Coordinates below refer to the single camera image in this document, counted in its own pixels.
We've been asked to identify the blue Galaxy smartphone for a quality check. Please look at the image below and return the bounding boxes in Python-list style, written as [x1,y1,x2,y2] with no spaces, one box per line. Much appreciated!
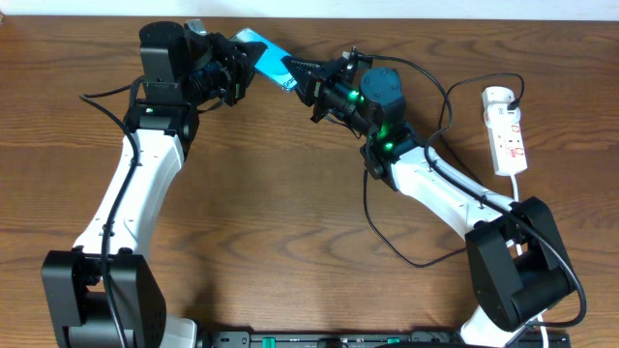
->
[231,28,297,92]

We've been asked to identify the black USB charging cable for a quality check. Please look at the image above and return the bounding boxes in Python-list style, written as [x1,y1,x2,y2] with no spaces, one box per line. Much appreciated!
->
[362,72,526,269]

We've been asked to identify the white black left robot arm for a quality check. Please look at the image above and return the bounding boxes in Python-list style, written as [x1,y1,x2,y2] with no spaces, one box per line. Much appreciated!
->
[42,20,267,347]

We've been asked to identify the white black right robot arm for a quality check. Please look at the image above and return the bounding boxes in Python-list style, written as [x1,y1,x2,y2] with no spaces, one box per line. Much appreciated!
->
[282,53,587,347]

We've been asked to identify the white USB charger adapter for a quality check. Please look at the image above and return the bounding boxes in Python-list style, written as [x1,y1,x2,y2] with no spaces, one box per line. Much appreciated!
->
[482,86,521,129]

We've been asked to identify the white power strip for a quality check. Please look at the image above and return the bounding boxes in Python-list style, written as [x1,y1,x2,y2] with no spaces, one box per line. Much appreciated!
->
[484,104,528,176]

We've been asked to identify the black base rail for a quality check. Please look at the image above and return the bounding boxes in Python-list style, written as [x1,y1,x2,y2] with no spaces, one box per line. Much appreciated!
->
[197,330,572,348]

